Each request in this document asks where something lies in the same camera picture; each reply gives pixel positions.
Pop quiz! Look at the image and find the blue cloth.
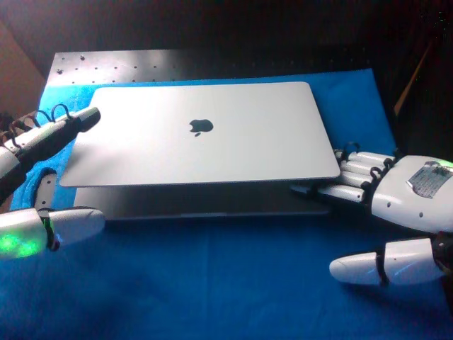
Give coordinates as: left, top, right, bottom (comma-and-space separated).
0, 69, 453, 340

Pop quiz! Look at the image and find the tan wooden strip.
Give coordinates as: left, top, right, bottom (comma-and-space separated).
394, 38, 436, 116

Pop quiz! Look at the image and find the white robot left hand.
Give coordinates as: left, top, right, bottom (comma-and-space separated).
0, 104, 106, 261

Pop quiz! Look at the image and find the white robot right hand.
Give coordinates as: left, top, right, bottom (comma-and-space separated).
289, 141, 453, 286

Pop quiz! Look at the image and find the silver laptop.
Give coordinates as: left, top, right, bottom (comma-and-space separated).
59, 81, 341, 221

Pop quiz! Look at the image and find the brown cardboard sheet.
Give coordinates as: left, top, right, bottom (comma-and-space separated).
0, 21, 47, 118

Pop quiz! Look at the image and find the black perforated board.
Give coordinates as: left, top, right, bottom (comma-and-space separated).
45, 49, 372, 86

